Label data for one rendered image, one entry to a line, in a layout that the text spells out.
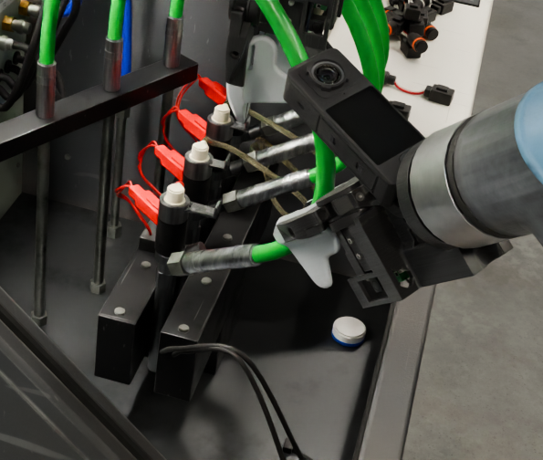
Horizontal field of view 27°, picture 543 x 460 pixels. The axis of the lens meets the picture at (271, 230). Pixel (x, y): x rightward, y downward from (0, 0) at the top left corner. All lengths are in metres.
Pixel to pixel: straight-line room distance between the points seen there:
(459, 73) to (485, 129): 1.02
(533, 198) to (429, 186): 0.08
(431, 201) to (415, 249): 0.08
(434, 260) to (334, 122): 0.11
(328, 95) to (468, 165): 0.15
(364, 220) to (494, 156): 0.15
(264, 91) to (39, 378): 0.34
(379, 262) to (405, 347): 0.43
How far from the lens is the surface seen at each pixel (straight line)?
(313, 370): 1.30
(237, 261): 0.91
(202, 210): 1.05
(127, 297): 1.12
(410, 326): 1.20
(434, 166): 0.66
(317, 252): 0.82
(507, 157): 0.60
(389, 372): 1.14
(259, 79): 0.95
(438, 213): 0.66
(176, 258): 0.96
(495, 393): 2.62
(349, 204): 0.74
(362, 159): 0.72
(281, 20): 0.80
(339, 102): 0.74
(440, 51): 1.69
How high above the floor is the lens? 1.69
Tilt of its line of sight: 35 degrees down
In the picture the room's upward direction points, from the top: 10 degrees clockwise
